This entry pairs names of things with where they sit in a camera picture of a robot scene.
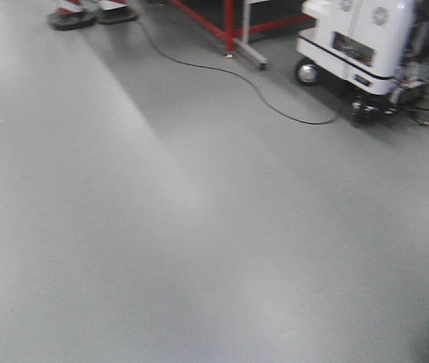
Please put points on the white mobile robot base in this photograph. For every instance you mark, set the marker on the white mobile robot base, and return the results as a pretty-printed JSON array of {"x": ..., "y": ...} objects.
[{"x": 380, "y": 48}]

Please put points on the red white traffic cone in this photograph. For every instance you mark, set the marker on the red white traffic cone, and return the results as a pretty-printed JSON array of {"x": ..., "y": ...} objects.
[
  {"x": 115, "y": 11},
  {"x": 70, "y": 15}
]

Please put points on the red metal rack frame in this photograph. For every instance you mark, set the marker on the red metal rack frame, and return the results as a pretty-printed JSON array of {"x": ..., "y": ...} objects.
[{"x": 224, "y": 19}]

